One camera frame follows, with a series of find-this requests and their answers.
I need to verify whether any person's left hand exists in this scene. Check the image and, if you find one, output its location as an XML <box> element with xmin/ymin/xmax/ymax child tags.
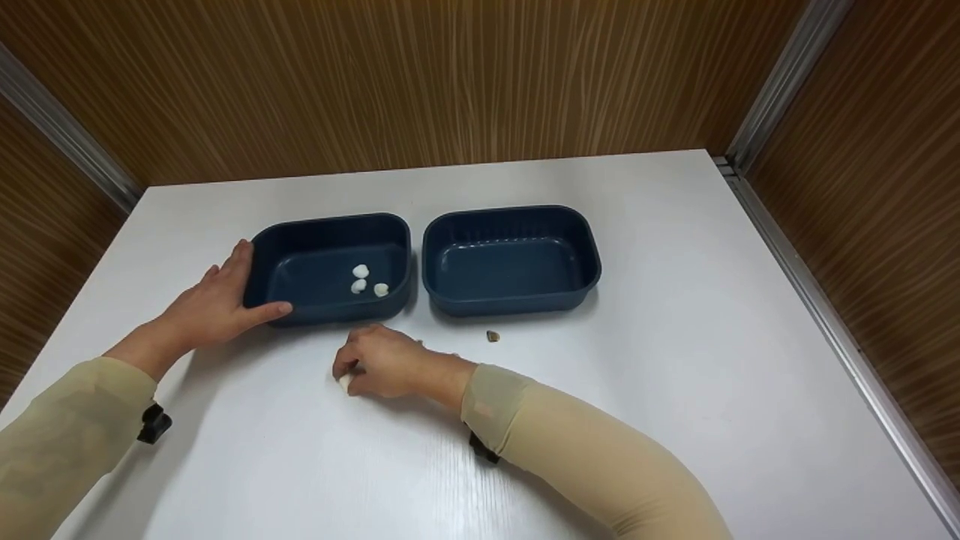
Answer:
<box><xmin>155</xmin><ymin>239</ymin><xmax>294</xmax><ymax>352</ymax></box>

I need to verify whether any person's right hand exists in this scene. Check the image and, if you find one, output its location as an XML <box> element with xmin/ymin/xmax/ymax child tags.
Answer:
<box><xmin>332</xmin><ymin>324</ymin><xmax>436</xmax><ymax>399</ymax></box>

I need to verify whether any dark blue plastic tray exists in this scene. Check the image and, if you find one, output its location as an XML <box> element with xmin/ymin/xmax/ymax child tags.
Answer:
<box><xmin>242</xmin><ymin>212</ymin><xmax>414</xmax><ymax>328</ymax></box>
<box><xmin>421</xmin><ymin>204</ymin><xmax>602</xmax><ymax>318</ymax></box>

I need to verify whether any person's right forearm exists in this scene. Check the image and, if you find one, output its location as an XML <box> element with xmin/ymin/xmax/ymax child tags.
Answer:
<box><xmin>424</xmin><ymin>349</ymin><xmax>734</xmax><ymax>540</ymax></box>

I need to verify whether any person's left forearm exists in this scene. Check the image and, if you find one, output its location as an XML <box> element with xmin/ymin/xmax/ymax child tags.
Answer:
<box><xmin>0</xmin><ymin>318</ymin><xmax>190</xmax><ymax>540</ymax></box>

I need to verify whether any black wrist band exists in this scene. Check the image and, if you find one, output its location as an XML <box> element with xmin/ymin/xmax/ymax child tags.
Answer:
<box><xmin>136</xmin><ymin>403</ymin><xmax>173</xmax><ymax>445</ymax></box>
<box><xmin>468</xmin><ymin>430</ymin><xmax>501</xmax><ymax>465</ymax></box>

